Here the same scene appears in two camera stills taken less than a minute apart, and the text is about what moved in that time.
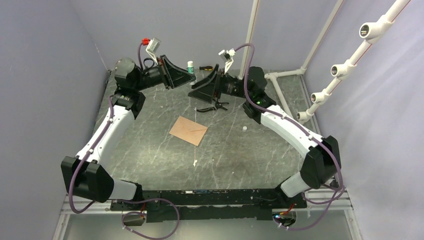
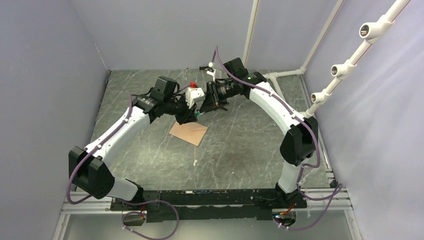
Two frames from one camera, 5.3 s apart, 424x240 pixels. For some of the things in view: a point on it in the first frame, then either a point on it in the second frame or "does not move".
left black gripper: (173, 76) → (188, 115)
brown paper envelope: (188, 130) does not move
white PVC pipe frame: (371, 31) does not move
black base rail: (186, 205) does not move
